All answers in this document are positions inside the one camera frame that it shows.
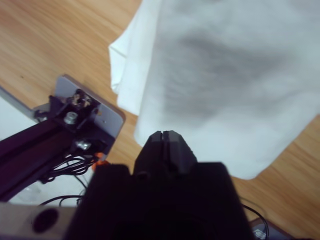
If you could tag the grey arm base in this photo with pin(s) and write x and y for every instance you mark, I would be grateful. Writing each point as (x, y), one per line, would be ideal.
(275, 233)

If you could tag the white t-shirt with black logo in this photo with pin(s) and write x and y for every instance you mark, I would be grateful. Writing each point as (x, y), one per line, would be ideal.
(225, 100)

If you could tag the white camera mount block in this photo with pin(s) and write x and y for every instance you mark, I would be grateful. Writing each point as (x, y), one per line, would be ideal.
(107, 117)

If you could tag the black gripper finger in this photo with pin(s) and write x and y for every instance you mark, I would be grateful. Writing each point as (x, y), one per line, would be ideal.
(180, 155)
(150, 155)

